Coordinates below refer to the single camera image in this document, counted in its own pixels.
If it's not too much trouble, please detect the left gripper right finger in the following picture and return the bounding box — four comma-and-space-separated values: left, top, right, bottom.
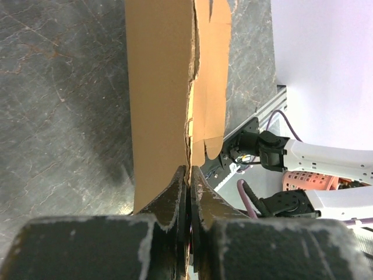
190, 166, 248, 274

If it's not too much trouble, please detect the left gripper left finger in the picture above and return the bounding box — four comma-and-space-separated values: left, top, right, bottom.
136, 166, 188, 279

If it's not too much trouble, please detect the cardboard box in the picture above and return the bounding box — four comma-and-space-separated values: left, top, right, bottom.
125, 1, 232, 212

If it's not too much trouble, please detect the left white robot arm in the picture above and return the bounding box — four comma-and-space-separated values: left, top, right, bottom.
142, 167, 372, 279

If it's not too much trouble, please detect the pink plastic basket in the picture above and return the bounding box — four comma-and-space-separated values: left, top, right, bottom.
282, 171, 339, 191

